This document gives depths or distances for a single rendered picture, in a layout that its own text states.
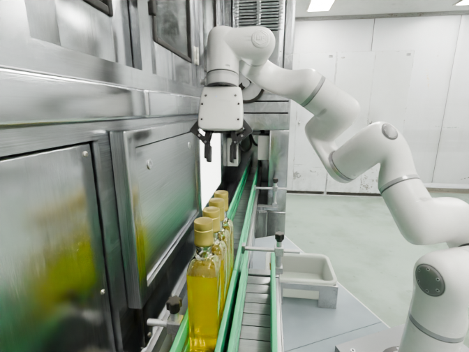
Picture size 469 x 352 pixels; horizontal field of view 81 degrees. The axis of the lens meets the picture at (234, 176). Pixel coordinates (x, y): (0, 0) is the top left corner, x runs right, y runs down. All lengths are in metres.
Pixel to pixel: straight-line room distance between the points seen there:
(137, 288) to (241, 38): 0.55
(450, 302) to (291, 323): 0.43
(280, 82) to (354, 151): 0.26
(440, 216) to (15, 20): 0.72
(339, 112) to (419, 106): 4.65
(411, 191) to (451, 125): 4.93
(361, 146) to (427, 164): 4.86
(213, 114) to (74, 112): 0.31
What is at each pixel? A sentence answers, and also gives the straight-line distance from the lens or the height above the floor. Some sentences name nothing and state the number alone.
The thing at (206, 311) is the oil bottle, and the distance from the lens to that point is 0.56.
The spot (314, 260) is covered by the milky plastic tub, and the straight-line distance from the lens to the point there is 1.08.
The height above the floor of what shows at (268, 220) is 0.69.
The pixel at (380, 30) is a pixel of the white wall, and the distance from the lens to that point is 5.19.
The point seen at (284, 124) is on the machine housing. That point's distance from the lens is 1.58.
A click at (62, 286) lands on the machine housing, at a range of 0.47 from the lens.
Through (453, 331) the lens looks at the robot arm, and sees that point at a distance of 0.70.
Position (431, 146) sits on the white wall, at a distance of 5.49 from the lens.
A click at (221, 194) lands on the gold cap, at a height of 1.16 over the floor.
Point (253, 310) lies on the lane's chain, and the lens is 0.74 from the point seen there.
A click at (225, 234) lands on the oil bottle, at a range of 0.61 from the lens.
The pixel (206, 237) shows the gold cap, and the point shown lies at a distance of 0.49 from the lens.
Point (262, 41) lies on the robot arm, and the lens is 0.66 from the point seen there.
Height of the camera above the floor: 1.35
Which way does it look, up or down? 14 degrees down
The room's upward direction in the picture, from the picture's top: straight up
